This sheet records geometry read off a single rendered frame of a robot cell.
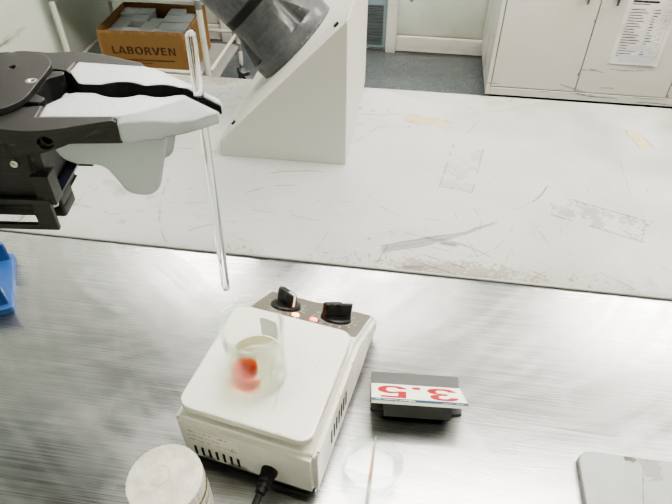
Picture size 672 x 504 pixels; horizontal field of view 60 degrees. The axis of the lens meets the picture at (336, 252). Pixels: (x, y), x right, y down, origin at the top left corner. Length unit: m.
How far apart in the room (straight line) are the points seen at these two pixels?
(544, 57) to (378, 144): 2.06
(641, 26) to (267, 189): 2.35
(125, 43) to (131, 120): 2.47
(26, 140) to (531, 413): 0.50
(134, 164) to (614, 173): 0.77
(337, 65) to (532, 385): 0.48
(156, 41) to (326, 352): 2.32
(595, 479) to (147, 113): 0.48
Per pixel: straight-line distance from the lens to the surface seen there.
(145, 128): 0.34
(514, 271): 0.76
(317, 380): 0.52
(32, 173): 0.38
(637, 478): 0.62
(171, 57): 2.75
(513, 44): 2.92
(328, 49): 0.82
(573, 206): 0.89
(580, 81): 3.05
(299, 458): 0.50
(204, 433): 0.53
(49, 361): 0.71
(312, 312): 0.62
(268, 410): 0.50
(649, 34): 3.02
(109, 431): 0.63
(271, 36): 0.93
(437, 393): 0.60
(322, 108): 0.86
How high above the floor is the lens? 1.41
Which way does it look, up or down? 43 degrees down
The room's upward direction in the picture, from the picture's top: straight up
